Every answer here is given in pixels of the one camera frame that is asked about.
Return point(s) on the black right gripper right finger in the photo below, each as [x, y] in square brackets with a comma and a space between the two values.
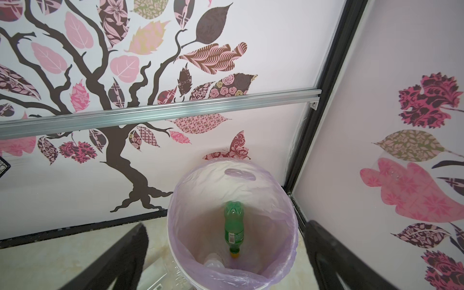
[335, 266]

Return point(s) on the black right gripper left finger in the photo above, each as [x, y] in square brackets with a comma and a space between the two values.
[119, 268]

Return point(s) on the clear square plastic bottle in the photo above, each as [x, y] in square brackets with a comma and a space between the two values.
[213, 260]

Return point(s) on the green plastic soda bottle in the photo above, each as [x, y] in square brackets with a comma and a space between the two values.
[234, 226]

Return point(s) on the white bin with purple liner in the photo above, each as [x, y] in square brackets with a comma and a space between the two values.
[195, 226]

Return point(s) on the clear bottle with white cap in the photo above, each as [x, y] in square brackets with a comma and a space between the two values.
[164, 274]

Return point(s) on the black wire mesh basket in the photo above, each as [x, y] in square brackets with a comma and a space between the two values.
[4, 167]

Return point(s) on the black corner frame post right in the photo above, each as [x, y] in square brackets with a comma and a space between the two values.
[346, 29]

